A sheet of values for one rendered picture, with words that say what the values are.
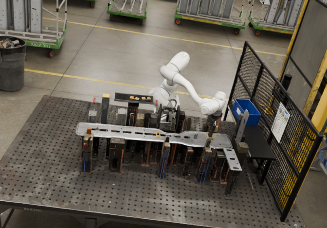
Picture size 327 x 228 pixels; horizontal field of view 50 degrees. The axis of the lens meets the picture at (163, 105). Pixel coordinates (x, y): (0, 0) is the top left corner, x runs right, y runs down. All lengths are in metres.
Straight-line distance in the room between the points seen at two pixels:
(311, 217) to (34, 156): 3.02
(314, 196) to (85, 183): 2.86
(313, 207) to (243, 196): 1.54
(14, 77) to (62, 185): 2.92
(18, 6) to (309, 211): 5.72
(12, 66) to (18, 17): 1.81
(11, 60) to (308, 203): 4.33
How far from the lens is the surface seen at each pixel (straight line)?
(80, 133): 3.06
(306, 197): 4.71
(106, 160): 3.24
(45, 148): 3.40
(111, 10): 9.17
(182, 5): 9.84
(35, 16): 7.08
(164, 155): 3.00
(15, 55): 5.46
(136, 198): 2.94
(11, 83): 5.68
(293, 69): 5.53
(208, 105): 2.84
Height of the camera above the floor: 2.77
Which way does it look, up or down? 29 degrees down
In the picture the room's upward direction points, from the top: 10 degrees clockwise
